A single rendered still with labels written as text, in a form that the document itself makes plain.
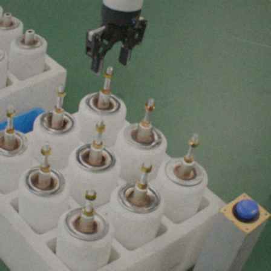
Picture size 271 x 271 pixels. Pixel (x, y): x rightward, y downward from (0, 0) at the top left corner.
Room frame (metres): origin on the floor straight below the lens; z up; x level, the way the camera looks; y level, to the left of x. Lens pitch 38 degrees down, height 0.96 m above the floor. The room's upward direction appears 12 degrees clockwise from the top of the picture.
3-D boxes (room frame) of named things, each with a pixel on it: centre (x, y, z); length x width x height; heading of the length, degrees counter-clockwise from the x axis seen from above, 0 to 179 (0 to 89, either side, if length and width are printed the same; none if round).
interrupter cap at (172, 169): (0.81, -0.11, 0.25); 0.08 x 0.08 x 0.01
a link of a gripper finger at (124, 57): (0.99, 0.05, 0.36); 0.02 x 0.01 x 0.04; 50
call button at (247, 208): (0.67, -0.21, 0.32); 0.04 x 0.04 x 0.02
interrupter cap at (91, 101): (0.97, 0.07, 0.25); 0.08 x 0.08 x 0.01
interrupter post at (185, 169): (0.81, -0.11, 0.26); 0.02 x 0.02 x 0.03
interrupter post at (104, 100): (0.97, 0.07, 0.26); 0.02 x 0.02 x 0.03
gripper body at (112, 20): (0.97, 0.07, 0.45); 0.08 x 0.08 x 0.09
